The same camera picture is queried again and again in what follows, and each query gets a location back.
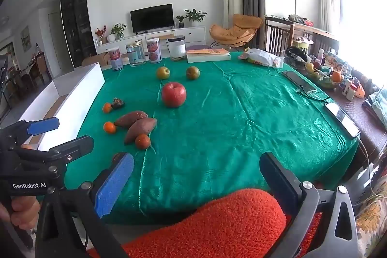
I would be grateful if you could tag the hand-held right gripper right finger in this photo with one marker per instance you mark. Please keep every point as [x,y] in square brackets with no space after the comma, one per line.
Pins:
[276,182]

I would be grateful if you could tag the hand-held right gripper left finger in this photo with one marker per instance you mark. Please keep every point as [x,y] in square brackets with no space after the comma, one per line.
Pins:
[115,182]

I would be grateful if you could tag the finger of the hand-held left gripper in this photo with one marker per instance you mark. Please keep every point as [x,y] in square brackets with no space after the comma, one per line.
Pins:
[43,126]
[75,146]

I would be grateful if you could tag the white cardboard box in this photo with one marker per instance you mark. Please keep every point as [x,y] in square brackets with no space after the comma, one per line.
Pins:
[72,100]

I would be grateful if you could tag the small orange mandarin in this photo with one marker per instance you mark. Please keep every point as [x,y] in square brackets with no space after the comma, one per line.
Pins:
[107,108]
[142,142]
[109,127]

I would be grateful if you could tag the red apple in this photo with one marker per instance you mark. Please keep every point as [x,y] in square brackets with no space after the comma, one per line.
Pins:
[174,94]

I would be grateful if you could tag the person's left hand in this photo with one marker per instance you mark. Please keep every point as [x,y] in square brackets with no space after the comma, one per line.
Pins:
[22,211]

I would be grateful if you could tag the reddish sweet potato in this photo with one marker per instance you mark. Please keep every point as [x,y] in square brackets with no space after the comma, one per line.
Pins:
[140,129]
[131,118]

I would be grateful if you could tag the wooden dining chairs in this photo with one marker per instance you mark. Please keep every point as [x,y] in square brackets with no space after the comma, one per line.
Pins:
[40,67]

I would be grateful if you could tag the small dark brown fruit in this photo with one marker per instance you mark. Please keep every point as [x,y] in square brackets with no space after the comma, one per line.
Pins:
[118,103]

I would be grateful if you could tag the orange fuzzy cloth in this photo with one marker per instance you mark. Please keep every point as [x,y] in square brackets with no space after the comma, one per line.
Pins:
[217,227]

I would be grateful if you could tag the brown cardboard carton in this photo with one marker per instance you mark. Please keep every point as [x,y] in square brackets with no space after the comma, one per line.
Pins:
[96,58]

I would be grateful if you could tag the white edged smartphone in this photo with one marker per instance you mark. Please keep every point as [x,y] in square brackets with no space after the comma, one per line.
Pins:
[341,119]

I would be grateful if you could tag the red label tin can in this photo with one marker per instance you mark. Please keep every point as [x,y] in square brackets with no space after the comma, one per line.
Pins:
[116,60]
[154,51]

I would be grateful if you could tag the yellow floral cloth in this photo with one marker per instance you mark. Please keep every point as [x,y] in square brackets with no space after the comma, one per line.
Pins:
[372,221]

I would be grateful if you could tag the dark smartphone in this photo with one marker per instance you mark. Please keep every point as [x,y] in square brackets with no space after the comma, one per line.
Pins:
[299,81]

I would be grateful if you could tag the red flower plant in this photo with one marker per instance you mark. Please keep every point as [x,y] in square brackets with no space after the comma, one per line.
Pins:
[101,33]

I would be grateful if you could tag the blue label tin can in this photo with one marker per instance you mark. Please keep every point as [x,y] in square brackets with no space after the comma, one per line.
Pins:
[136,54]

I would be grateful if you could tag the dark glass cabinet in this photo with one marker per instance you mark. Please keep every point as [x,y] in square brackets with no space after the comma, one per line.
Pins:
[77,19]

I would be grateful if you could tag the brown russet pear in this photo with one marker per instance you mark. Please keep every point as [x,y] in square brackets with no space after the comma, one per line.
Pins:
[163,73]

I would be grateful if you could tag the fruit basket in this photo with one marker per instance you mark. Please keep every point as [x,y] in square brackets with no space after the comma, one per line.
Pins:
[323,76]

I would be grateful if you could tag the bushy plant in white pot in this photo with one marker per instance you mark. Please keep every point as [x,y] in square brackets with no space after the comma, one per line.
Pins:
[118,31]

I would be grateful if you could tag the plastic snack bag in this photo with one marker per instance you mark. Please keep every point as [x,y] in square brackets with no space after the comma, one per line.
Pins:
[261,57]

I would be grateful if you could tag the brown kiwi on cloth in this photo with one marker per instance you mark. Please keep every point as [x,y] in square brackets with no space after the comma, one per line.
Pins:
[192,73]

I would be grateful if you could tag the white canister with black lid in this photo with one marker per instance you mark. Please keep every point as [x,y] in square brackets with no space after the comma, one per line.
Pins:
[177,48]

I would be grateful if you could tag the wooden stool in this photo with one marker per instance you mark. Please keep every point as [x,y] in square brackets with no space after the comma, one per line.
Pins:
[164,36]

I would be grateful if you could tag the flat white and yellow box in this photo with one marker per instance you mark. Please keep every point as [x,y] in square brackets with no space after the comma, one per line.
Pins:
[208,55]

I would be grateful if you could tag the dark wooden slatted bench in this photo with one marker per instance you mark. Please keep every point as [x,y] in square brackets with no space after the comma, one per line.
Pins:
[278,34]

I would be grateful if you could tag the black flat television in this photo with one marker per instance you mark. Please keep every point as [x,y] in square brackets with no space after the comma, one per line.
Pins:
[152,18]

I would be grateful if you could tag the orange lounge chair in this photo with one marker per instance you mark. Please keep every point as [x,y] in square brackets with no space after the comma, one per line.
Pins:
[235,29]

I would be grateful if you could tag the white television cabinet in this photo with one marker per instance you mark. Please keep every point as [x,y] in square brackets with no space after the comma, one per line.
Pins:
[193,34]

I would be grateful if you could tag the small green potted plant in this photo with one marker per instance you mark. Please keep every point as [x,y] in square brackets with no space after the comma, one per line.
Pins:
[180,20]

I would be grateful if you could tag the large green potted plant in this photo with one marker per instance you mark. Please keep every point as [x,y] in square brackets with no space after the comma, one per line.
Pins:
[195,16]

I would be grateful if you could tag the framed wall picture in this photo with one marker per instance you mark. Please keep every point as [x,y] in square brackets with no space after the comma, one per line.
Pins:
[25,35]

